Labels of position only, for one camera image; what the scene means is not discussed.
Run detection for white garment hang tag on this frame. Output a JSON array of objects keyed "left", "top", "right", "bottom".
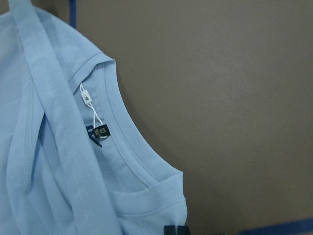
[{"left": 79, "top": 83, "right": 110, "bottom": 141}]

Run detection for light blue t-shirt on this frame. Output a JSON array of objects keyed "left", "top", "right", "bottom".
[{"left": 0, "top": 0, "right": 187, "bottom": 235}]

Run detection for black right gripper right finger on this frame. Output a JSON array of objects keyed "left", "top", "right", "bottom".
[{"left": 177, "top": 226, "right": 190, "bottom": 235}]

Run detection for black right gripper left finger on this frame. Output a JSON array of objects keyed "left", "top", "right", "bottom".
[{"left": 163, "top": 225, "right": 177, "bottom": 235}]

